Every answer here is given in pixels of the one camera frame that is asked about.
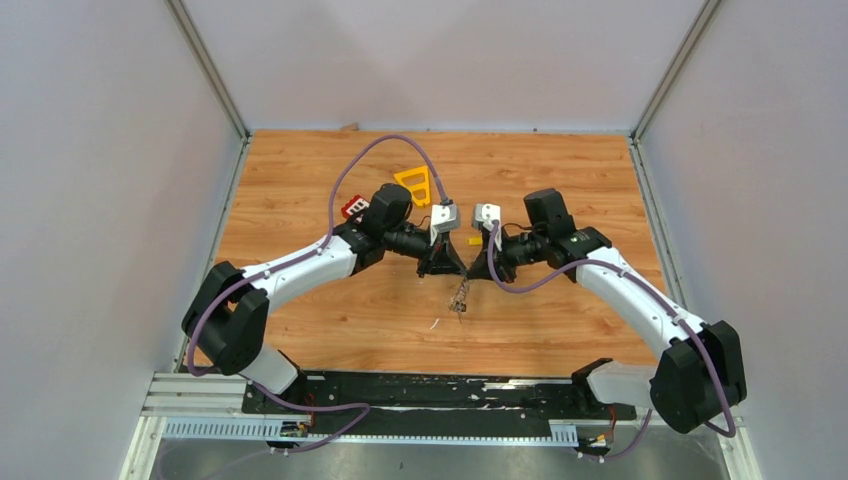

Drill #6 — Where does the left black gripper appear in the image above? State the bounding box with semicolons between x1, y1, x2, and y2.
385;225;468;280

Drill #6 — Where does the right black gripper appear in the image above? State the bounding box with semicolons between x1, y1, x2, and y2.
468;226;547;284

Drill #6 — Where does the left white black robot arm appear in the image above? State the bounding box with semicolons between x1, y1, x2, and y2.
182;183;465;413

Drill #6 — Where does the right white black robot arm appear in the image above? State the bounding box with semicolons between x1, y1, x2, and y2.
469;188;747;438

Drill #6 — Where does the yellow triangular plastic piece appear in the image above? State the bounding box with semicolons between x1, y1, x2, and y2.
393;165;432;208

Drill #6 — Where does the red block with white grid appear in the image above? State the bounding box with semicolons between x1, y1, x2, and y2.
341;195;370;220

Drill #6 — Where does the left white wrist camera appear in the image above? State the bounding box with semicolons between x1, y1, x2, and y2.
429;203;460;245

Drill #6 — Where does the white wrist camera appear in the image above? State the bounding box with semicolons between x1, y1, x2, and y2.
471;203;501;232
429;203;460;245

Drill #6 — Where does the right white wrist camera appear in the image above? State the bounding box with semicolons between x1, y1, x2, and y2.
471;203;501;232

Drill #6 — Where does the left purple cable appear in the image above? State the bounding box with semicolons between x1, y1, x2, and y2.
184;134;454;456

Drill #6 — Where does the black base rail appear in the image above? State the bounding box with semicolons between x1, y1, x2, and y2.
242;370;636;438

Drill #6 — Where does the grey slotted cable duct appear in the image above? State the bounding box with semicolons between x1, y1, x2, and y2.
162;418;580;446

